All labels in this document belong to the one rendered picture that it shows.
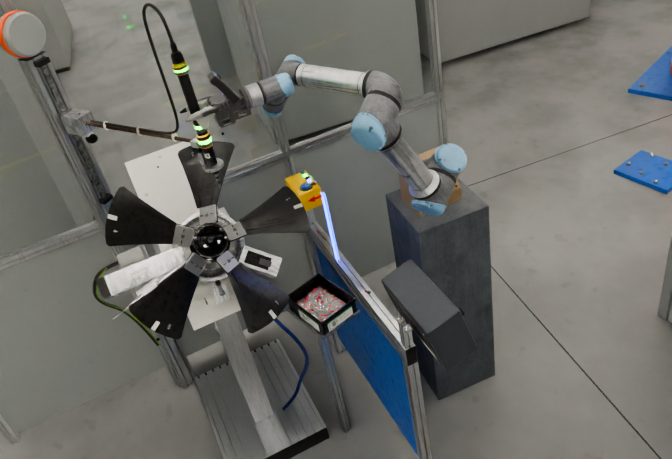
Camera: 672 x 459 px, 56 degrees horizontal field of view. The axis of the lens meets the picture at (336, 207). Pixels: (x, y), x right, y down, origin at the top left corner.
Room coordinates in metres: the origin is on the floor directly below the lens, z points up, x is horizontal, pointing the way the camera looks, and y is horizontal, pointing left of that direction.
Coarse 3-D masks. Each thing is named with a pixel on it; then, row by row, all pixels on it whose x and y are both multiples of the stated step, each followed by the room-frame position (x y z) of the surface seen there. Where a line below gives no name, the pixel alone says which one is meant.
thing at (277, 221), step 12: (276, 192) 1.99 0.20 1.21; (288, 192) 1.97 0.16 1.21; (264, 204) 1.94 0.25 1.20; (276, 204) 1.93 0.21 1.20; (288, 204) 1.92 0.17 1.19; (252, 216) 1.89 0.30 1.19; (264, 216) 1.88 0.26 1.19; (276, 216) 1.86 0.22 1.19; (288, 216) 1.86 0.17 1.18; (300, 216) 1.86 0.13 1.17; (252, 228) 1.82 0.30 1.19; (264, 228) 1.82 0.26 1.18; (276, 228) 1.81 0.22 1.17; (288, 228) 1.81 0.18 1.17; (300, 228) 1.81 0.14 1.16
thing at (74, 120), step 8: (64, 112) 2.23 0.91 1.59; (72, 112) 2.23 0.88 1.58; (80, 112) 2.22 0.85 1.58; (88, 112) 2.21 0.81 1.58; (64, 120) 2.20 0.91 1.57; (72, 120) 2.17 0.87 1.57; (80, 120) 2.17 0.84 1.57; (88, 120) 2.19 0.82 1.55; (72, 128) 2.19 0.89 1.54; (80, 128) 2.16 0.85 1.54; (88, 128) 2.18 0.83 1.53
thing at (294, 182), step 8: (296, 176) 2.29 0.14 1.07; (288, 184) 2.25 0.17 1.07; (296, 184) 2.23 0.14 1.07; (296, 192) 2.17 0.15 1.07; (304, 192) 2.16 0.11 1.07; (312, 192) 2.16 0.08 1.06; (320, 192) 2.17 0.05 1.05; (304, 200) 2.15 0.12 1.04; (320, 200) 2.17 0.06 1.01; (312, 208) 2.16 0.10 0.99
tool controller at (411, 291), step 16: (400, 272) 1.38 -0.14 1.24; (416, 272) 1.36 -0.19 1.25; (400, 288) 1.32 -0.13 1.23; (416, 288) 1.30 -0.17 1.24; (432, 288) 1.28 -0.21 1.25; (400, 304) 1.28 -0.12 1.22; (416, 304) 1.25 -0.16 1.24; (432, 304) 1.23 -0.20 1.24; (448, 304) 1.21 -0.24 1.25; (400, 320) 1.35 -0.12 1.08; (416, 320) 1.20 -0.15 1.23; (432, 320) 1.18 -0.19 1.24; (448, 320) 1.16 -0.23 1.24; (432, 336) 1.15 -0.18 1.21; (448, 336) 1.16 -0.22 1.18; (464, 336) 1.18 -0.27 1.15; (432, 352) 1.19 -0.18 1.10; (448, 352) 1.16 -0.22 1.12; (464, 352) 1.18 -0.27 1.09; (448, 368) 1.16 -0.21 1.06
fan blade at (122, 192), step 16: (128, 192) 1.86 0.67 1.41; (112, 208) 1.85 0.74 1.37; (128, 208) 1.84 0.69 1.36; (144, 208) 1.84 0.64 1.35; (112, 224) 1.83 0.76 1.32; (128, 224) 1.83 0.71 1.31; (144, 224) 1.82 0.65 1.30; (160, 224) 1.82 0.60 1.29; (112, 240) 1.83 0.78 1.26; (128, 240) 1.83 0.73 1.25; (144, 240) 1.83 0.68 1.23; (160, 240) 1.82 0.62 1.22
